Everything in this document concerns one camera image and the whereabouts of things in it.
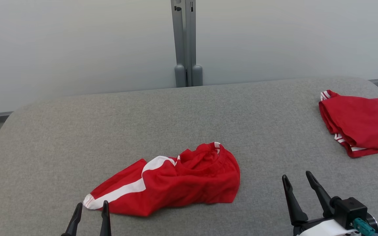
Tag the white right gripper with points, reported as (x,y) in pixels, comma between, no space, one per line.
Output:
(323,228)

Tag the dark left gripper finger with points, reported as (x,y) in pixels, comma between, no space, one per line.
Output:
(75,219)
(105,221)

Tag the red shorts with white stripe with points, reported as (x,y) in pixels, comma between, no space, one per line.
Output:
(192,180)

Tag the red Bulls basketball jersey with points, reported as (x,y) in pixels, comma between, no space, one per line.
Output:
(363,121)

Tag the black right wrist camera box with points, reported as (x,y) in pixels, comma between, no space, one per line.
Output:
(349,209)

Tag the grey partition post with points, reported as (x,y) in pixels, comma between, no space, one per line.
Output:
(185,39)

